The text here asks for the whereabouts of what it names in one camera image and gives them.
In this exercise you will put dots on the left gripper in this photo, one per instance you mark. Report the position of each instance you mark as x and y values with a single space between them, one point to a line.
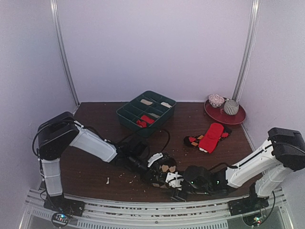
153 172

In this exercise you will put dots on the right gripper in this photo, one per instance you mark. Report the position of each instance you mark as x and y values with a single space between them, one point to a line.
178 193

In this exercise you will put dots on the brown argyle sock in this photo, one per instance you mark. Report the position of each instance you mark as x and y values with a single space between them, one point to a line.
164 164

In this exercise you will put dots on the green compartment tray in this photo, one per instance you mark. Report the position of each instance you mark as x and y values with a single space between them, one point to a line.
132 111

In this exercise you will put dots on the red snowflake sock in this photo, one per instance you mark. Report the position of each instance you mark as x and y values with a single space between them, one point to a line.
141 123

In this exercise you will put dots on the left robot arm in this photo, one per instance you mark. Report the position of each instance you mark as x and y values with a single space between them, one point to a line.
63 131

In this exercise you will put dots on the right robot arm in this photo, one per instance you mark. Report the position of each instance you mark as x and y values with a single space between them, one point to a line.
282 153

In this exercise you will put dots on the black red argyle sock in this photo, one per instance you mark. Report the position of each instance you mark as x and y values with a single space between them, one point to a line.
193 141

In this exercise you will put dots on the red cloth in tray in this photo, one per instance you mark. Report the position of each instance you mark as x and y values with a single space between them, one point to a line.
147 119

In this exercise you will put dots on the white cloth in tray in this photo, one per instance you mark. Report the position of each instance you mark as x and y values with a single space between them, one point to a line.
166 104

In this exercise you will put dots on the beige cloth in tray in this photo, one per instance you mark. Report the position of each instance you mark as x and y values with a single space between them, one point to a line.
146 102

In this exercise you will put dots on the red round plate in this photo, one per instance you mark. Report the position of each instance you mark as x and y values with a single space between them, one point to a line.
220 116

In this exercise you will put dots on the white patterned bowl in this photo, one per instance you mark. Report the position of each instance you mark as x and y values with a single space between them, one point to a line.
215 100

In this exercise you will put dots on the striped ceramic cup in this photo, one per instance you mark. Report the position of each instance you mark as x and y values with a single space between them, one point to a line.
231 107

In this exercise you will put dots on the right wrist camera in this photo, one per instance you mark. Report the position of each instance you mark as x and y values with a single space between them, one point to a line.
198 177

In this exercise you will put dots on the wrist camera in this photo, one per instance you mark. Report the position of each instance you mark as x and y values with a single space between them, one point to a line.
198 177
139 149

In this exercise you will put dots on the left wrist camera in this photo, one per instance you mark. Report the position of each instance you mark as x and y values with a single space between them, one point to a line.
139 149

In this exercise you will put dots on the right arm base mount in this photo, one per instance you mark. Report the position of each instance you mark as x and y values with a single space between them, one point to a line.
251 208

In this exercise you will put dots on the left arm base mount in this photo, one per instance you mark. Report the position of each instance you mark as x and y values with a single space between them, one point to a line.
64 209

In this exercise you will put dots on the aluminium front rail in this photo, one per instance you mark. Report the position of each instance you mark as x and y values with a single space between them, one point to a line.
209 214

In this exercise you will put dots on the right aluminium post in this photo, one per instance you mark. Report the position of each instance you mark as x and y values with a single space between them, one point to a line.
249 45

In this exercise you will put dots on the aluminium post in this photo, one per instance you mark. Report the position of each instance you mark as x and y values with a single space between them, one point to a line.
63 55
249 45

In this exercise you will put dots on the left aluminium post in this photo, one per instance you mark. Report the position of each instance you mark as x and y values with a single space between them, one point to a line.
63 55

